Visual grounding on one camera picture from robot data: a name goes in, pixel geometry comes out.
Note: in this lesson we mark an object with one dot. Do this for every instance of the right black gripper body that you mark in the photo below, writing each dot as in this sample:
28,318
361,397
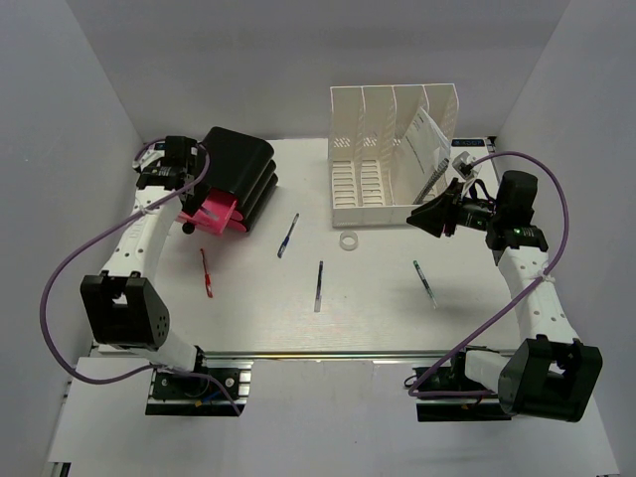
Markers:
469,212

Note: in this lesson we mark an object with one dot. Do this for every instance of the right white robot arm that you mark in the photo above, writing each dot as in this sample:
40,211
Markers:
552,374

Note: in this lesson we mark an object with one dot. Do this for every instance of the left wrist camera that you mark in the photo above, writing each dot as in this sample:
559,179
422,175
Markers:
146,159

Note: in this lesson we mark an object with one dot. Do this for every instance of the blue clear-cap pen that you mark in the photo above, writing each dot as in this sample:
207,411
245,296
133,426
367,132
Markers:
214,216

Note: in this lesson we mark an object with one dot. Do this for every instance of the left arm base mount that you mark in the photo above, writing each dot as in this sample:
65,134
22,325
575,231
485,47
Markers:
173,395

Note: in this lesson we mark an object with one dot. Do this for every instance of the blue gel pen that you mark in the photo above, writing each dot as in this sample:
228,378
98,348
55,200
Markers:
285,241

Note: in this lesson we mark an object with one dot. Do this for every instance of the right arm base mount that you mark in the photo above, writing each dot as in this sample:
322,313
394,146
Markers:
456,399

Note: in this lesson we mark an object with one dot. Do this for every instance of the dark blue pen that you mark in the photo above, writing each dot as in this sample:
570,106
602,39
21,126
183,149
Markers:
318,293

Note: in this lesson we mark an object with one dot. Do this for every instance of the green pen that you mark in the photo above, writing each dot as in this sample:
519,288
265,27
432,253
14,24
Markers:
425,283

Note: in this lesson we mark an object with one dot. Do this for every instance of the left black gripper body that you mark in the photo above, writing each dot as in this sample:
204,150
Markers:
187,204

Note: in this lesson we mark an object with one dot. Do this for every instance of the black pink drawer organizer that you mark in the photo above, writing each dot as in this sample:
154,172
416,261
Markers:
242,181

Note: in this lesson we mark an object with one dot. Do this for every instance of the clear tape roll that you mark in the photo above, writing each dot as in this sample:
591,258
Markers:
348,241

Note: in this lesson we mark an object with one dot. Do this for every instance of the red gel pen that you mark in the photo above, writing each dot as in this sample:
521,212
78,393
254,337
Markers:
207,276

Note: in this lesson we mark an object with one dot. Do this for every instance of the white file rack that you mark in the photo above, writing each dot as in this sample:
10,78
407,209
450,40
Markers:
368,123

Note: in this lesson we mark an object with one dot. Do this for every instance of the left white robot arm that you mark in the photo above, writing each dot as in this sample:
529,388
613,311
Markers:
123,308

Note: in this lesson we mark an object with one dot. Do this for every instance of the white instruction booklet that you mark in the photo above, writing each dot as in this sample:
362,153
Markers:
425,152

